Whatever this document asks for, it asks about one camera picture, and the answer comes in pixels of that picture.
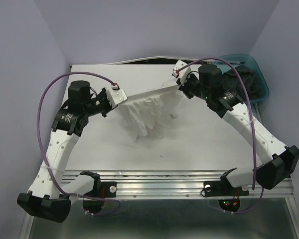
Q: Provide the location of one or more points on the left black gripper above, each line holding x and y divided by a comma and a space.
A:
103, 93

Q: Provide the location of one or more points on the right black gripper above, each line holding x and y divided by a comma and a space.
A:
185, 87

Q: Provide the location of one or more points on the white pleated skirt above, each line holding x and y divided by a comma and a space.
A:
147, 115

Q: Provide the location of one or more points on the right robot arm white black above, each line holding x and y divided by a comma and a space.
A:
273, 161

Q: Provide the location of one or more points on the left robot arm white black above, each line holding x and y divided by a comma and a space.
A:
46, 198

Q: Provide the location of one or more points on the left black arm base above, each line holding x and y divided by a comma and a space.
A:
100, 189

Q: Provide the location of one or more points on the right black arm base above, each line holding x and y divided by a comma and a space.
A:
224, 191

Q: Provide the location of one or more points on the black folded skirt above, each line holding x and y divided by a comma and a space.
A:
248, 76

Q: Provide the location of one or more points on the teal plastic basket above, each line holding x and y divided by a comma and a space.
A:
250, 62

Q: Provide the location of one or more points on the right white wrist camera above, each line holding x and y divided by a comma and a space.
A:
180, 72

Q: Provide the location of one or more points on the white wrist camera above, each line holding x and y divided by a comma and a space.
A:
116, 97
180, 72

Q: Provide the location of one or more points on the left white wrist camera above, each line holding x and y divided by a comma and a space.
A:
116, 97

